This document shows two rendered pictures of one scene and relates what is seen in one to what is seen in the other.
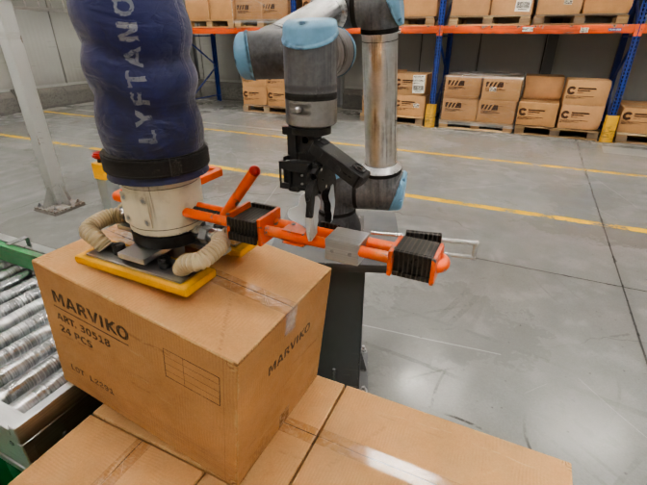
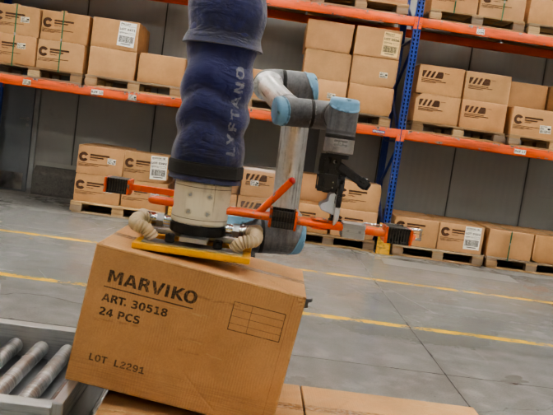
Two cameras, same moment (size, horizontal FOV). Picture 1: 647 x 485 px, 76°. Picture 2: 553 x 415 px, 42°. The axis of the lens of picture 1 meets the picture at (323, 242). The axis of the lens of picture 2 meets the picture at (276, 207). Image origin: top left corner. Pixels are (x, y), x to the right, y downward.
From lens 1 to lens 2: 161 cm
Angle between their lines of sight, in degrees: 33
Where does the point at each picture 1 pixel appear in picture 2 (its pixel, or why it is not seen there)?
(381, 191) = (288, 234)
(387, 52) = not seen: hidden behind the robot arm
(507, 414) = not seen: outside the picture
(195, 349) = (270, 294)
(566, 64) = not seen: hidden behind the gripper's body
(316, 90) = (350, 134)
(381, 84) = (299, 143)
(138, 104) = (230, 130)
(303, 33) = (350, 104)
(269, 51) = (303, 110)
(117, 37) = (234, 90)
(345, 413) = (313, 397)
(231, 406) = (290, 338)
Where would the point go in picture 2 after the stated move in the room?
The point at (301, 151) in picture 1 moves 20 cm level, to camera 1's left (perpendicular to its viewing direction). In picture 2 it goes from (331, 168) to (271, 161)
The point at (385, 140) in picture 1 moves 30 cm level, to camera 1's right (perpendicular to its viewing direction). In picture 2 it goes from (295, 189) to (358, 195)
